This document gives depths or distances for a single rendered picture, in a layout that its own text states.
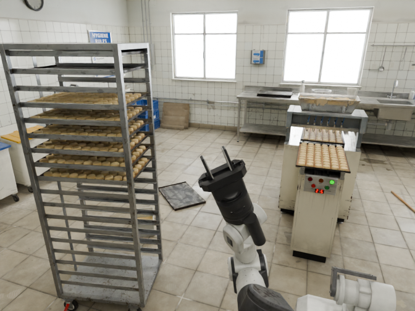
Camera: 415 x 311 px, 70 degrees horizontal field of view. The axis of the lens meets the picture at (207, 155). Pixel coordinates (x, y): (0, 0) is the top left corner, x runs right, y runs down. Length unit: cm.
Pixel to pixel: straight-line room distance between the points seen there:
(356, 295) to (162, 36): 641
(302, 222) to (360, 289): 199
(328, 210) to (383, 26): 414
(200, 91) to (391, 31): 359
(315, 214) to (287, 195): 78
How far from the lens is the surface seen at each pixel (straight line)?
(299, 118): 317
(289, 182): 333
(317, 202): 262
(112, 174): 195
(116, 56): 160
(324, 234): 278
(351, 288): 77
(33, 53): 186
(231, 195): 76
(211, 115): 657
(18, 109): 196
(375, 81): 622
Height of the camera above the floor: 184
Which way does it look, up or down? 21 degrees down
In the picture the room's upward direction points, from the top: straight up
